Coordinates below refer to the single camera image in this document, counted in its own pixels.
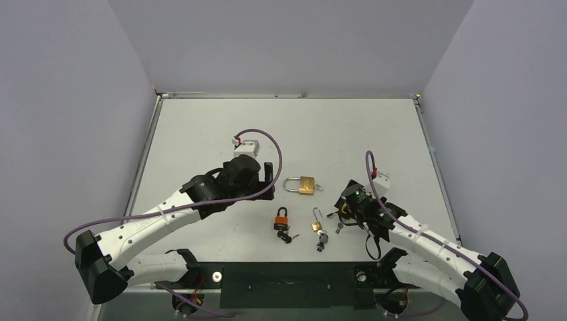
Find large brass padlock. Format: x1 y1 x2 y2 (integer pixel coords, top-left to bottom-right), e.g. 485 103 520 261
283 176 324 195

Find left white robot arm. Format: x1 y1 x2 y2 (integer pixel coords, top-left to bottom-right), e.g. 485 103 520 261
75 154 275 304

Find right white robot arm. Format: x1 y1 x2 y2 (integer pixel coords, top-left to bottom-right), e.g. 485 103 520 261
335 180 520 320

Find small brass padlock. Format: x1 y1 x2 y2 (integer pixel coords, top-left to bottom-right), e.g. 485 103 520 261
312 207 323 235

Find orange black padlock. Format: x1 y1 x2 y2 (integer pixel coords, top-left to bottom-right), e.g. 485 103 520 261
273 207 289 231

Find black keys of orange padlock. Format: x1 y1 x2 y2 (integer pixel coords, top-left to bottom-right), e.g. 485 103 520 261
277 230 300 244

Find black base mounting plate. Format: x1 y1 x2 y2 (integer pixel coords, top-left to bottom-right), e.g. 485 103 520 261
166 261 405 309

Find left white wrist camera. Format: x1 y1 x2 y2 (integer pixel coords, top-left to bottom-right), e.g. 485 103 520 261
232 137 260 158

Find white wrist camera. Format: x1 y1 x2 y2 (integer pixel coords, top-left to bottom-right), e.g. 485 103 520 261
372 171 391 197
232 137 260 158

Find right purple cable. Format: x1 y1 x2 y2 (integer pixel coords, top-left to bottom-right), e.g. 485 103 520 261
364 150 530 321

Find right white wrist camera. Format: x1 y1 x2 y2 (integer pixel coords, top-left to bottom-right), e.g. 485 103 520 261
372 171 391 197

